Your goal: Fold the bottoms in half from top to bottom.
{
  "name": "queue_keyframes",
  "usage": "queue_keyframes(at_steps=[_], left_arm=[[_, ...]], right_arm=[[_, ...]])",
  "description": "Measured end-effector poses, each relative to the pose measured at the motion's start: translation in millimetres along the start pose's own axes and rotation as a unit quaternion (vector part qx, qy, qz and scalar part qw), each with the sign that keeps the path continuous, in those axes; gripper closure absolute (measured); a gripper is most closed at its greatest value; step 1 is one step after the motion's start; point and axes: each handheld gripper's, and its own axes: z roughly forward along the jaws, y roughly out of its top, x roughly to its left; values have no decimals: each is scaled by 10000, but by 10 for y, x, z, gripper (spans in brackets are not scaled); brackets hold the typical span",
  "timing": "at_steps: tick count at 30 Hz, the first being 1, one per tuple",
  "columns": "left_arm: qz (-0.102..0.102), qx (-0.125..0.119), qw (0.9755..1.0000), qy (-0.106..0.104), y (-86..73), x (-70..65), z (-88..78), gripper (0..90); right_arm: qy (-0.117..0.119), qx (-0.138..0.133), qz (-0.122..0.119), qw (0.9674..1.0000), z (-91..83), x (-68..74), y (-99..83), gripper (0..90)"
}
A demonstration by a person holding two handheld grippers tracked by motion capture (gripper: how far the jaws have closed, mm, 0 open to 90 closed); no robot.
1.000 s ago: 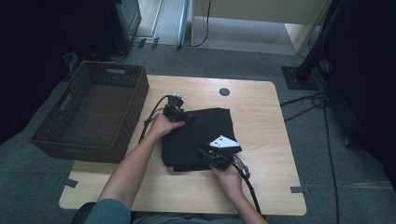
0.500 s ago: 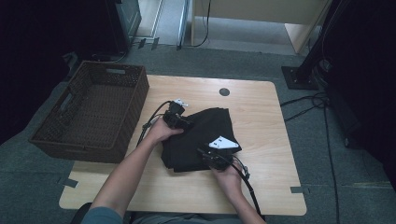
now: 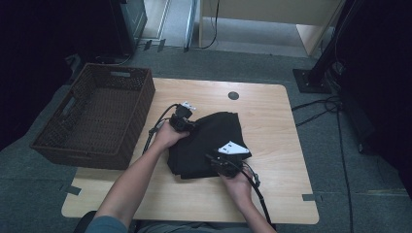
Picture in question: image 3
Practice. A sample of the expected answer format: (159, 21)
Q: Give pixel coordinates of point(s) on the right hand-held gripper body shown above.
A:
(230, 163)

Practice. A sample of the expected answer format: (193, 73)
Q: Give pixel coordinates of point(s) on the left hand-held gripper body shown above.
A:
(181, 119)

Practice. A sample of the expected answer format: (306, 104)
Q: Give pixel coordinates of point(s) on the black pants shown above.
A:
(207, 142)

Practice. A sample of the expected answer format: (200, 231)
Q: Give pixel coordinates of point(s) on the brown wicker basket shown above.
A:
(97, 116)

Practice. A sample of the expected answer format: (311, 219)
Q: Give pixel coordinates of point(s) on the person's left hand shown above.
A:
(168, 137)

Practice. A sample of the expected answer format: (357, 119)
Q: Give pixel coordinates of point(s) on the person's right hand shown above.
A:
(238, 187)

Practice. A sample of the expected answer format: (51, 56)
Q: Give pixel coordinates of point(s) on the round black table grommet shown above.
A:
(233, 95)

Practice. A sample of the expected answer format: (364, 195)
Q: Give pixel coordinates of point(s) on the person's grey trouser lap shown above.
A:
(194, 228)

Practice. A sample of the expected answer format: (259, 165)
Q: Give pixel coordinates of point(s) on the grey floor tape strip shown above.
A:
(72, 190)
(161, 45)
(147, 45)
(308, 197)

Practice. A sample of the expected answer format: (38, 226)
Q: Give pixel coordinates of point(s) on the black cabinet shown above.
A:
(129, 26)

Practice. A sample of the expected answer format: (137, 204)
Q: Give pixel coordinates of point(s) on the grey-blue shirt sleeve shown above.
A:
(107, 225)

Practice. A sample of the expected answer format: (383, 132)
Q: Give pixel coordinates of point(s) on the beige wooden furniture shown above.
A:
(275, 11)

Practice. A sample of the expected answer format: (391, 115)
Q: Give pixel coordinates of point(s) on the black chair seat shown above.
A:
(81, 225)

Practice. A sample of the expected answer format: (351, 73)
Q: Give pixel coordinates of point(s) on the dark curtain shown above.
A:
(382, 81)
(39, 64)

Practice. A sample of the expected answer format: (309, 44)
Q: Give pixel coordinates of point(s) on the black slanted stand pole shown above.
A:
(333, 45)

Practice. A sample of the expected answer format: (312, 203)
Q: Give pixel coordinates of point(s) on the grey metal rail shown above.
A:
(190, 26)

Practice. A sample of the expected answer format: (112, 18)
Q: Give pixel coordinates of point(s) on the black stand base plate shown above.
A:
(306, 82)

